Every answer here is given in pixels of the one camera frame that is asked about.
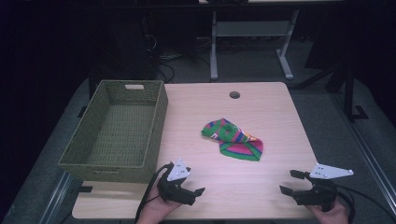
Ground green woven basket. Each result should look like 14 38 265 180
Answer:
58 79 169 185

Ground grey metal desk frame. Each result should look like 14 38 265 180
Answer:
209 8 301 81

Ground black floor cables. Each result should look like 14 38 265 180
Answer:
143 34 213 84

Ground person's right hand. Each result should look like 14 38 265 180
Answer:
305 199 349 224

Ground colourful striped cloth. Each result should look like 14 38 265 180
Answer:
201 118 264 162

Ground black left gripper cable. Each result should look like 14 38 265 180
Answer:
134 163 173 224

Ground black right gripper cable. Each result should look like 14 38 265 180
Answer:
335 184 396 224

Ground person's left hand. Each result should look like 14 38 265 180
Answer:
136 183 183 224

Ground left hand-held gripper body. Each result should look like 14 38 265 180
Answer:
156 158 196 206

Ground black stand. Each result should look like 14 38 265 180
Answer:
323 62 370 123

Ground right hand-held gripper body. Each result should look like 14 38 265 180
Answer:
292 162 355 213

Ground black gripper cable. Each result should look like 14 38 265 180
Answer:
335 184 396 224
134 163 173 224

